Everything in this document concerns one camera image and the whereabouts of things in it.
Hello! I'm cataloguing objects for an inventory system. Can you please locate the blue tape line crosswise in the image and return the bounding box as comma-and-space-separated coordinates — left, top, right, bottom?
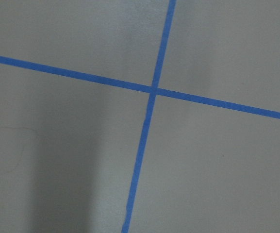
0, 56, 280, 119

